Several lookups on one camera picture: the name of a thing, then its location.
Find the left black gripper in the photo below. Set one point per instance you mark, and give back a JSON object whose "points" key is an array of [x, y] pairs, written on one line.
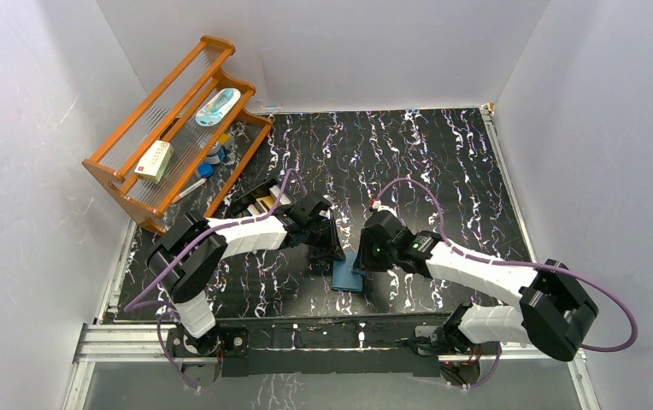
{"points": [[326, 247]]}

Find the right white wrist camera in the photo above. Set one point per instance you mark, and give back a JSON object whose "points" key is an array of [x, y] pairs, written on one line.
{"points": [[376, 205]]}

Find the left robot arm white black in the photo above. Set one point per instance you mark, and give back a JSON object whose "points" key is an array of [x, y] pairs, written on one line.
{"points": [[192, 250]]}

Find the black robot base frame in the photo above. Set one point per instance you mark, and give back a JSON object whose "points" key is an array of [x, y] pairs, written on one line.
{"points": [[408, 344]]}

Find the light blue oval case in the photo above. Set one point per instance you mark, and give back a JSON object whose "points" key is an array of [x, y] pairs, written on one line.
{"points": [[216, 109]]}

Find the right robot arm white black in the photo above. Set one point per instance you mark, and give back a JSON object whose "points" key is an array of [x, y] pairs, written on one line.
{"points": [[539, 306]]}

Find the grey pen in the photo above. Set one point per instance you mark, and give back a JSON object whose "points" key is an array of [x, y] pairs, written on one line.
{"points": [[187, 191]]}

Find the white card stack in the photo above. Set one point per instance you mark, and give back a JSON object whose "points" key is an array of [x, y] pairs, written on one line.
{"points": [[266, 200]]}

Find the white red small box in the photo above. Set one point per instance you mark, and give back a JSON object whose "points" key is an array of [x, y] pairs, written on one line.
{"points": [[153, 163]]}

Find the blue card holder wallet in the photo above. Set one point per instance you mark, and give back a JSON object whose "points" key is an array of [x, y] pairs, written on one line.
{"points": [[344, 276]]}

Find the black plastic card box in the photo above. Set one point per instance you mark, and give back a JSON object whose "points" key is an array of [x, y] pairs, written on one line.
{"points": [[238, 207]]}

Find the blue small object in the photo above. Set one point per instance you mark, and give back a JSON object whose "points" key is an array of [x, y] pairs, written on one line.
{"points": [[214, 157]]}

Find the orange wooden shelf rack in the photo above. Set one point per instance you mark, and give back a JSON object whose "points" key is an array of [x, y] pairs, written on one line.
{"points": [[168, 114]]}

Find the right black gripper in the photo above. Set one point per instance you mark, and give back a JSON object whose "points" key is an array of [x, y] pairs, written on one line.
{"points": [[363, 260]]}

